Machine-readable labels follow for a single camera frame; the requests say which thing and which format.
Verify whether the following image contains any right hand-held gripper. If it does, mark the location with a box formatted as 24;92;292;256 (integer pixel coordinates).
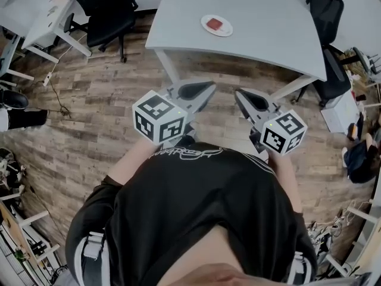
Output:
234;87;308;156

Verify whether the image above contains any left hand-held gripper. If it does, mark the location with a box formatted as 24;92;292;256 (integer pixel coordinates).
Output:
132;78;216;147

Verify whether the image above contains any white plate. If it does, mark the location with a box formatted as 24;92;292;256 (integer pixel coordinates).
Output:
200;14;234;38

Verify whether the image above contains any red square object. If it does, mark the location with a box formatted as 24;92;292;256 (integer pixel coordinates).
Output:
207;17;224;31

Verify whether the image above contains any person's left forearm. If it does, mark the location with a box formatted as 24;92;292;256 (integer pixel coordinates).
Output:
108;135;157;187

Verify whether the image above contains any person's right forearm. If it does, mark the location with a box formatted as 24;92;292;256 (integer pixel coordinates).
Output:
267;152;303;214

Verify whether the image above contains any white low cabinet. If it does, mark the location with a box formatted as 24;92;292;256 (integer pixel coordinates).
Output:
320;91;363;134

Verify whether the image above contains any person's black printed shirt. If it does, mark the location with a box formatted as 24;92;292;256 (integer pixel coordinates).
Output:
65;141;318;286

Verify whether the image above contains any black stool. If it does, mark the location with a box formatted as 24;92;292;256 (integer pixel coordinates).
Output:
339;46;381;74

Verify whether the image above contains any black curved-headrest office chair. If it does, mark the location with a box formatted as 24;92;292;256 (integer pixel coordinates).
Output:
296;0;354;108

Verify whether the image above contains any black mesh office chair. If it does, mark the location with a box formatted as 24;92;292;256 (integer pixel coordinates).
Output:
63;0;139;64

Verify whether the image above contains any person's head and neck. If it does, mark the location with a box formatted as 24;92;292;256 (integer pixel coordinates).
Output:
162;224;294;286

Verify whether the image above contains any white desk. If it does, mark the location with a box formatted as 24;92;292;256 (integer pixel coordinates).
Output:
0;189;62;286
20;0;93;65
324;198;381;279

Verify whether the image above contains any dark floor cable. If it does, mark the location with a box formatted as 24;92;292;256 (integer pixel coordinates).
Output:
47;79;73;119

